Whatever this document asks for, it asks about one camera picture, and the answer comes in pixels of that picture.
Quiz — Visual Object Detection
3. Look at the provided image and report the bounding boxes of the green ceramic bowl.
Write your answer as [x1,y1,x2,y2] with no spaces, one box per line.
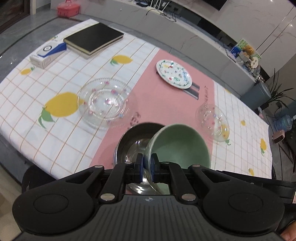
[144,123,211,195]

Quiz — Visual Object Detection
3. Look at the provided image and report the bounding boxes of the glass plate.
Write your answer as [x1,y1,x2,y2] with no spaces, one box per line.
[77,77,137,129]
[196,102,230,142]

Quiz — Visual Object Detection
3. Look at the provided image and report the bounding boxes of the white fruit-painted plate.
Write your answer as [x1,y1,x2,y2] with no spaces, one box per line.
[156,59,193,89]

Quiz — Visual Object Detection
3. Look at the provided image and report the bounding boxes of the person's right hand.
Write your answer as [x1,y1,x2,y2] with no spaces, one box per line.
[280,221,296,241]

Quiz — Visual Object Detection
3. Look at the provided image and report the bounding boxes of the pink small heater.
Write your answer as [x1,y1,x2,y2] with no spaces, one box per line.
[273,130,285,144]

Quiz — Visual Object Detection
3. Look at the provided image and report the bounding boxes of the blue water bottle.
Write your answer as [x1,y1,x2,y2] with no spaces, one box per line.
[273,115,293,132]

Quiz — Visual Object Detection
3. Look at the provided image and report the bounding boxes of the pink restaurant placemat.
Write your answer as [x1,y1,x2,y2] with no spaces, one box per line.
[90,50,215,169]

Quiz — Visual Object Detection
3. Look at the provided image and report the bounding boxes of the lemon checkered tablecloth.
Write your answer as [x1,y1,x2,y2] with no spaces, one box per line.
[1,34,273,178]

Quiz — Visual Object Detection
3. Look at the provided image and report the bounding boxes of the potted plant right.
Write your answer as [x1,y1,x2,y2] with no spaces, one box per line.
[260,69,295,110]

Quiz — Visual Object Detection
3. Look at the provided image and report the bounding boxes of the grey trash bin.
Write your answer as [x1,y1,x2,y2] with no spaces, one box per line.
[240,81,271,110]

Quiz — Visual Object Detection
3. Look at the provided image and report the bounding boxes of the black notebook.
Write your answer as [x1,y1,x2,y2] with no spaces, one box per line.
[64,23,125,59]

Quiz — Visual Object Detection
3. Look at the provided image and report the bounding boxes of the white and blue box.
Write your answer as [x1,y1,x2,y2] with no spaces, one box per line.
[29,41,67,69]

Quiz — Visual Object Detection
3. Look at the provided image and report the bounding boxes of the teddy bear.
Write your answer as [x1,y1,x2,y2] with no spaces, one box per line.
[243,45,255,56]

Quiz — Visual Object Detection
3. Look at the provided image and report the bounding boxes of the white wifi router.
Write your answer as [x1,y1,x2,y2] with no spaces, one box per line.
[144,0,171,11]

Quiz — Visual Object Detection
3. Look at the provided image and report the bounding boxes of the pink storage box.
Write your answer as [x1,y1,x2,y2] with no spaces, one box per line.
[57,0,80,18]

